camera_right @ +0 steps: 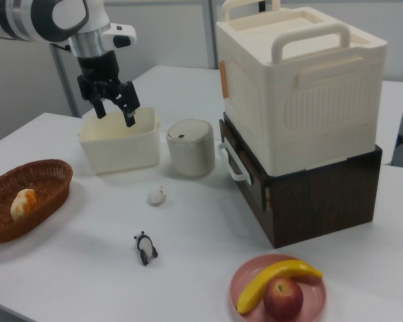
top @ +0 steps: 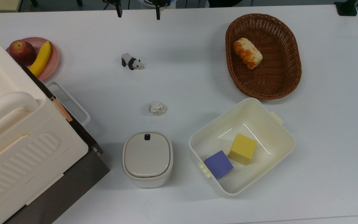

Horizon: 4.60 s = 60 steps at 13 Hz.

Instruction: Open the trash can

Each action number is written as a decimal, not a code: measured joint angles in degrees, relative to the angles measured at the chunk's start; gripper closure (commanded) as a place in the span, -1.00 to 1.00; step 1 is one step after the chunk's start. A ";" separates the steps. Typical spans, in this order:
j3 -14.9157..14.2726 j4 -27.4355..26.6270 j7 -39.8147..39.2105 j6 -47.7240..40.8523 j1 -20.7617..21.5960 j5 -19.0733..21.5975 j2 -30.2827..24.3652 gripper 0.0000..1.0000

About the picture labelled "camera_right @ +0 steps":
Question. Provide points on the brown wicker basket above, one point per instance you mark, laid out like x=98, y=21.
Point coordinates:
x=47, y=174

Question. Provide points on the yellow toy banana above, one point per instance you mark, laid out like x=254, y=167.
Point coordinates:
x=255, y=288

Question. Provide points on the small cream push-lid trash can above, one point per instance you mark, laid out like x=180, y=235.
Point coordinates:
x=189, y=154

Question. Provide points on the black stand behind box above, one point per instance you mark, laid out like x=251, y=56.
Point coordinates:
x=261, y=5

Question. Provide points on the pink plate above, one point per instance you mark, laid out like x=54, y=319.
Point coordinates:
x=314, y=295

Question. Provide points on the crumpled white paper ball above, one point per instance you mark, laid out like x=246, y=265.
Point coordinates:
x=156, y=196

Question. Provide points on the red toy apple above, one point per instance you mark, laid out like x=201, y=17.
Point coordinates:
x=282, y=298

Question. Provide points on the small panda figurine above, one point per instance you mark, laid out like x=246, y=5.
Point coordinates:
x=145, y=246

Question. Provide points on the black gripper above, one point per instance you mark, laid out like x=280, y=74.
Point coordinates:
x=99, y=67

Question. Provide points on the toy bread roll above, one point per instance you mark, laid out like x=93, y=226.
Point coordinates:
x=21, y=204

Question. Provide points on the dark wooden drawer box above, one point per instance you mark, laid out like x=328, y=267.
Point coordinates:
x=322, y=201

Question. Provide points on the large cream storage box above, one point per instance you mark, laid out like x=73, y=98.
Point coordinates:
x=255, y=100

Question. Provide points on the cream rectangular plastic bin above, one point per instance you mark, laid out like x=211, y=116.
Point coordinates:
x=121, y=151

